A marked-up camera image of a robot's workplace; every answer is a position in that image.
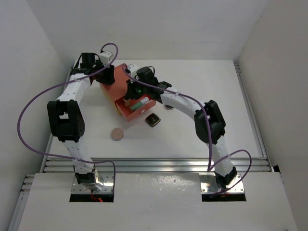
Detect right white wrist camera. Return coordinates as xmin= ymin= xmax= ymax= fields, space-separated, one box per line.
xmin=127 ymin=64 xmax=139 ymax=78

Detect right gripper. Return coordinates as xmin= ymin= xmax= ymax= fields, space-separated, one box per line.
xmin=128 ymin=76 xmax=150 ymax=100

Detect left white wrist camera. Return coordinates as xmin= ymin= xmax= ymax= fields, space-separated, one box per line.
xmin=99 ymin=51 xmax=114 ymax=66

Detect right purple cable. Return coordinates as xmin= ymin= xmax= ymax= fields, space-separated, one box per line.
xmin=121 ymin=64 xmax=252 ymax=194

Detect aluminium rail frame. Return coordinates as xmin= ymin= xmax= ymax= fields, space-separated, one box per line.
xmin=7 ymin=64 xmax=284 ymax=231

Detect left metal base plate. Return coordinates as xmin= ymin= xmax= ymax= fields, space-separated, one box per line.
xmin=71 ymin=172 xmax=114 ymax=194

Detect peach bottle grey cap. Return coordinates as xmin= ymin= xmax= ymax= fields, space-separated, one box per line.
xmin=123 ymin=97 xmax=131 ymax=108

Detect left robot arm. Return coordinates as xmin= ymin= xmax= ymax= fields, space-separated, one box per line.
xmin=47 ymin=51 xmax=115 ymax=191

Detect metal base plate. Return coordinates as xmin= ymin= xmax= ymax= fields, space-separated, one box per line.
xmin=199 ymin=173 xmax=244 ymax=195
xmin=71 ymin=172 xmax=114 ymax=194

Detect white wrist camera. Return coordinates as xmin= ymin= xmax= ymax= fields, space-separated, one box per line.
xmin=99 ymin=51 xmax=114 ymax=66
xmin=127 ymin=64 xmax=139 ymax=78

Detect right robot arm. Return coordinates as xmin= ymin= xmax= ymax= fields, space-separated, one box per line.
xmin=122 ymin=65 xmax=237 ymax=189

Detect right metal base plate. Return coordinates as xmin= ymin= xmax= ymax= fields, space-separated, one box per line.
xmin=199 ymin=173 xmax=244 ymax=195

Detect black square compact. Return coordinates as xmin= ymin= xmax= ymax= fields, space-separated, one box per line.
xmin=145 ymin=113 xmax=161 ymax=127

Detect green bottle white cap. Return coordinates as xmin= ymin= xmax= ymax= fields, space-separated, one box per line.
xmin=129 ymin=97 xmax=150 ymax=111

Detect black round jar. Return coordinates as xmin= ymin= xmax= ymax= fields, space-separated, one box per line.
xmin=164 ymin=104 xmax=175 ymax=110

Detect red top drawer unit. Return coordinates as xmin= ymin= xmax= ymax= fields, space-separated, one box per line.
xmin=100 ymin=65 xmax=156 ymax=122

